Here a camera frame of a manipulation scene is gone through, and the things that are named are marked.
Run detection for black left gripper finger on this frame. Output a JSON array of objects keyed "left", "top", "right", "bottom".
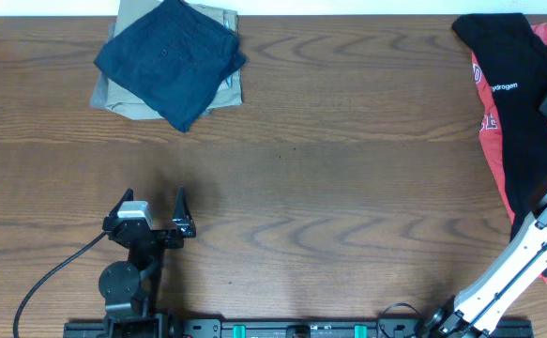
[
  {"left": 173, "top": 187, "right": 196, "bottom": 238},
  {"left": 106, "top": 188, "right": 133, "bottom": 220}
]

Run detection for black t-shirt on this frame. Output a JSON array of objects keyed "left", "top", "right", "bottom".
[{"left": 450, "top": 12, "right": 547, "bottom": 278}]

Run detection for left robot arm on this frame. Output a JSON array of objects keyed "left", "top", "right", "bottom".
[{"left": 99, "top": 188, "right": 196, "bottom": 323}]

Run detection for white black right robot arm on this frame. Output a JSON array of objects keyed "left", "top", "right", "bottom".
[{"left": 416, "top": 178, "right": 547, "bottom": 337}]

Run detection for red t-shirt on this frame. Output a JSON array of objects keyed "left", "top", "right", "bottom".
[{"left": 470, "top": 22, "right": 547, "bottom": 285}]

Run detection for folded navy blue shorts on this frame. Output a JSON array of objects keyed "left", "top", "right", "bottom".
[{"left": 94, "top": 0, "right": 246, "bottom": 132}]

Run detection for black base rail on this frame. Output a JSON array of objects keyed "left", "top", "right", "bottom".
[{"left": 63, "top": 315, "right": 535, "bottom": 338}]

